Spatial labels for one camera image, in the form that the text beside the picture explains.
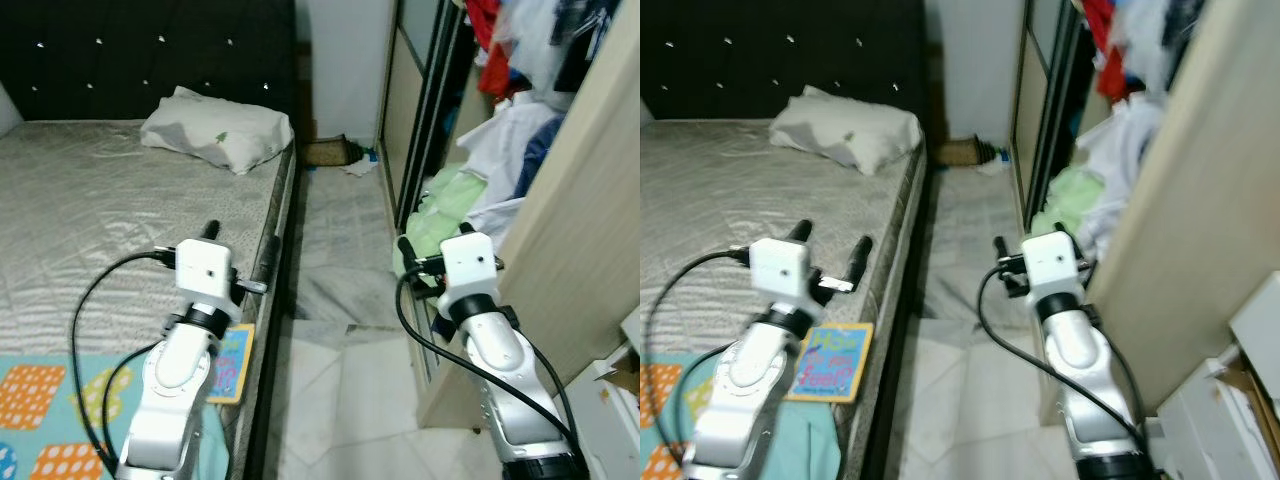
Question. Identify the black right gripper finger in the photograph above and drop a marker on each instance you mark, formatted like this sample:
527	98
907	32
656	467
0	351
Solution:
406	250
1001	250

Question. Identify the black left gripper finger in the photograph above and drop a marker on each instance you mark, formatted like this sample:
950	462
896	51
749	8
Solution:
212	232
268	262
800	232
860	262

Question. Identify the blue yellow children's board book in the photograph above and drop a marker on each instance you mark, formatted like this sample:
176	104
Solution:
235	365
835	365

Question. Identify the white pillow with tree print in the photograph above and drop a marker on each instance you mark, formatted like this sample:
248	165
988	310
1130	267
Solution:
845	135
215	135

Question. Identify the teal blanket with colourful shapes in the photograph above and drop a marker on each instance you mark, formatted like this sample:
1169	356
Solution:
810	440
40	440

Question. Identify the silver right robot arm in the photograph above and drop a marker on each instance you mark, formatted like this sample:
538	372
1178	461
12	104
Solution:
1075	360
500	370

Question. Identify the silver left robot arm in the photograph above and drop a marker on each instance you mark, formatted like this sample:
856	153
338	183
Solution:
740	400
175	400

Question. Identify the light green ruffled dress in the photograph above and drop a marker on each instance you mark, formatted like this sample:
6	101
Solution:
450	200
1070	195

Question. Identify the white crumpled cloth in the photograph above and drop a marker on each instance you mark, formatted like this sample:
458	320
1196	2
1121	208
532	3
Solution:
993	165
360	165

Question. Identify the grey quilted mattress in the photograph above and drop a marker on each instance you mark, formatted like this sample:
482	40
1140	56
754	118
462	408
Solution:
80	200
700	200

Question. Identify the white collared shirt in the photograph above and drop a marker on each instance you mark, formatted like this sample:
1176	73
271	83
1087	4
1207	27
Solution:
1120	150
505	150

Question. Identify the dark bed base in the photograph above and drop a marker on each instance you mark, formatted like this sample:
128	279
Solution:
880	450
258	430

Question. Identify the grey-blue knit garment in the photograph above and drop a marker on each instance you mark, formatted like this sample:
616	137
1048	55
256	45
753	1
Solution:
535	160

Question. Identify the beige wooden wardrobe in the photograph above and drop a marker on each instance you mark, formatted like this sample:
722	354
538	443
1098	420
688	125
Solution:
1180	200
570	200

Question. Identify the dark tufted headboard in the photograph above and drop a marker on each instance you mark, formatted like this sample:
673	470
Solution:
120	60
760	60

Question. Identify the red shirt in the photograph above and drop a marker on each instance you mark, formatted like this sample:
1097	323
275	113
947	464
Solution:
1108	70
497	70

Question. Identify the brown cardboard box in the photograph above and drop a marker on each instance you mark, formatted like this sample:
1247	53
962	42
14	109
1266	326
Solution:
1262	400
625	375

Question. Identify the white plastic storage box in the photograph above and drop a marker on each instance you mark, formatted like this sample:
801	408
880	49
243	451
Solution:
1200	430
610	430

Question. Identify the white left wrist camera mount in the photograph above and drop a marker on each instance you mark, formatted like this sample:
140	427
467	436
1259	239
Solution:
205	265
780	265

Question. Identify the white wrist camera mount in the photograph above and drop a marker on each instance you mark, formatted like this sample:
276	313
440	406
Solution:
1050	262
205	265
780	265
468	262

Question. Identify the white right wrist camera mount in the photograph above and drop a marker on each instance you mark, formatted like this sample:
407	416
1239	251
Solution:
1050	262
468	262

